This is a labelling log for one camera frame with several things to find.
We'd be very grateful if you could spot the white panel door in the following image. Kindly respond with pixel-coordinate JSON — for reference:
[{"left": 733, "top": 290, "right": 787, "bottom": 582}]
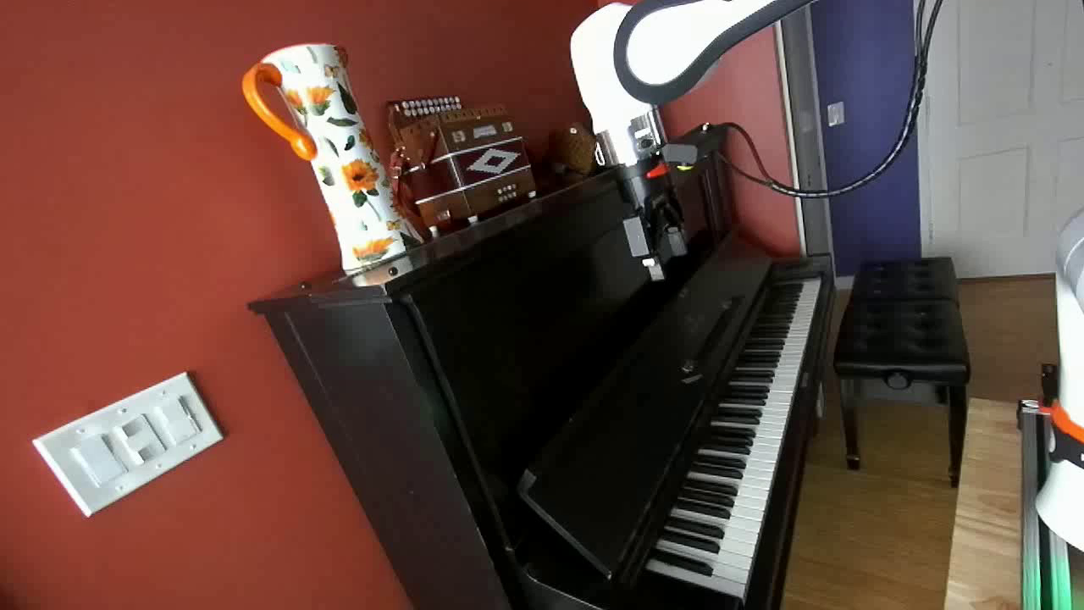
[{"left": 916, "top": 0, "right": 1084, "bottom": 281}]

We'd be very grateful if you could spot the green metal stand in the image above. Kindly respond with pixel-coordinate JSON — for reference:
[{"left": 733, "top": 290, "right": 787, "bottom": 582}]
[{"left": 1017, "top": 397, "right": 1078, "bottom": 610}]

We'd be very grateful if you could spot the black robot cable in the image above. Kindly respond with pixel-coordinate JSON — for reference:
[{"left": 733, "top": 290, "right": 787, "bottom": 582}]
[{"left": 708, "top": 0, "right": 950, "bottom": 203}]

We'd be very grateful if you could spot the black tufted piano bench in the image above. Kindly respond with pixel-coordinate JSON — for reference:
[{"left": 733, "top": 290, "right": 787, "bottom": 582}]
[{"left": 830, "top": 254, "right": 977, "bottom": 492}]

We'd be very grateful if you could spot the small brown wooden ornament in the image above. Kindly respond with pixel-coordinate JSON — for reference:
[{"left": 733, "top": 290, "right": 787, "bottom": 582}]
[{"left": 554, "top": 123, "right": 603, "bottom": 184}]

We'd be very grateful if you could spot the white light switch plate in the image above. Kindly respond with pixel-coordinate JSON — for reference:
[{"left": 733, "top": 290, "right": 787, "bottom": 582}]
[{"left": 30, "top": 369, "right": 227, "bottom": 521}]

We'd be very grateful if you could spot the black piano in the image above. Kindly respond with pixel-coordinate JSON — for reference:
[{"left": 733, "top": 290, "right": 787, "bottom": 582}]
[{"left": 248, "top": 127, "right": 837, "bottom": 610}]

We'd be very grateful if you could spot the brown decorative wooden box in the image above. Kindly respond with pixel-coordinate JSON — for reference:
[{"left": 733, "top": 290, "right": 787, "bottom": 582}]
[{"left": 384, "top": 94, "right": 541, "bottom": 239}]

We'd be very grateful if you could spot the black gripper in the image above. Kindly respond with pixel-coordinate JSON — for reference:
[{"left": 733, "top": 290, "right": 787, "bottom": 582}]
[{"left": 616, "top": 163, "right": 696, "bottom": 284}]

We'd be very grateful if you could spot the floral ceramic pitcher orange handle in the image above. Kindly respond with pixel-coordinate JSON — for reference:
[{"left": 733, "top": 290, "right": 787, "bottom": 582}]
[{"left": 236, "top": 41, "right": 423, "bottom": 281}]

